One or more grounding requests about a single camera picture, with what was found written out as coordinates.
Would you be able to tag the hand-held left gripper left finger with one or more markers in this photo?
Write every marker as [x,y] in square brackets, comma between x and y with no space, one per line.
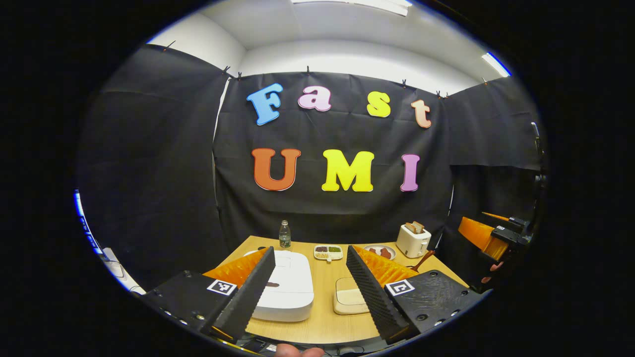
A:
[248,297]

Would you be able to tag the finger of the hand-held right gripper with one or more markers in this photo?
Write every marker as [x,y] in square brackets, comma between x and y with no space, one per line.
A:
[511,237]
[518,224]

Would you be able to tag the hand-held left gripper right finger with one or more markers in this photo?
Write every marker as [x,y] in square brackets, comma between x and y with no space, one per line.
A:
[372,297]

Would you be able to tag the white rice cooker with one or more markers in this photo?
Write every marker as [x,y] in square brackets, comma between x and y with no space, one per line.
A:
[292,292]

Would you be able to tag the white round plate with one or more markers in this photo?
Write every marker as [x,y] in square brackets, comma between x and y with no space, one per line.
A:
[369,246]

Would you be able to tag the white divided seasoning dish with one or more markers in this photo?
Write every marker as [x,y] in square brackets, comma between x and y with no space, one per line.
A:
[327,254]

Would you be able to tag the white toaster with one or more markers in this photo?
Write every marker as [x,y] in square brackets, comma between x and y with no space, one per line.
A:
[412,245]

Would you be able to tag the clear water bottle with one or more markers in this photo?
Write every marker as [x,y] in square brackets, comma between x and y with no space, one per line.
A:
[285,238]

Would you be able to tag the toast slice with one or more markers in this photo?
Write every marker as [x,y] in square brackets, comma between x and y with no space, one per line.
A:
[418,226]
[410,228]

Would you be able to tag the black backdrop cloth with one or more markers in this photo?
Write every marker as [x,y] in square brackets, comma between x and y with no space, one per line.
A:
[337,213]

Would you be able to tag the small ceiling light panel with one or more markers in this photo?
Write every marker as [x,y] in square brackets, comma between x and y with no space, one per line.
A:
[496,64]

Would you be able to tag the row of black cloth clips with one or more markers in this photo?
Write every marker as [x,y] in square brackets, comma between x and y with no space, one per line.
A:
[307,70]

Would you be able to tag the long ceiling light panel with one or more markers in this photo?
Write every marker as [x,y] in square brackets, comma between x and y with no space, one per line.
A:
[352,6]

